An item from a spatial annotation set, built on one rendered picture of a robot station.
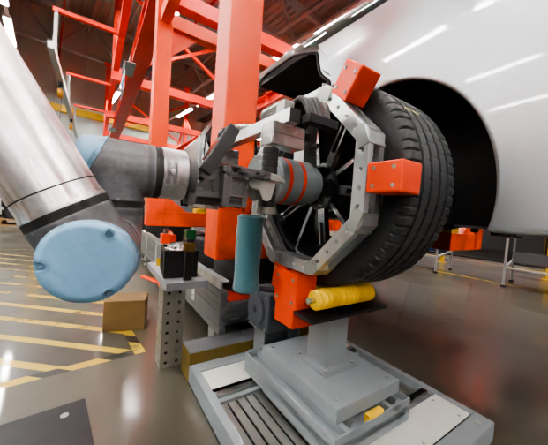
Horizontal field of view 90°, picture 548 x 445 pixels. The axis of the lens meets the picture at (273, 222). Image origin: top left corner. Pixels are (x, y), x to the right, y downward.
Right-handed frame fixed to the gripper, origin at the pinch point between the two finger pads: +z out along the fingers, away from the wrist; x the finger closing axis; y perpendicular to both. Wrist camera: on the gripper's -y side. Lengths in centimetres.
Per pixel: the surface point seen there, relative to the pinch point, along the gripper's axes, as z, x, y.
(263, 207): -3.4, 1.3, 6.7
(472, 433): 72, 19, 75
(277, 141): -1.7, 2.5, -7.5
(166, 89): 25, -256, -112
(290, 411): 21, -13, 71
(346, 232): 19.4, 4.9, 11.5
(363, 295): 37.7, -2.3, 31.7
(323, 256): 18.8, -1.9, 18.7
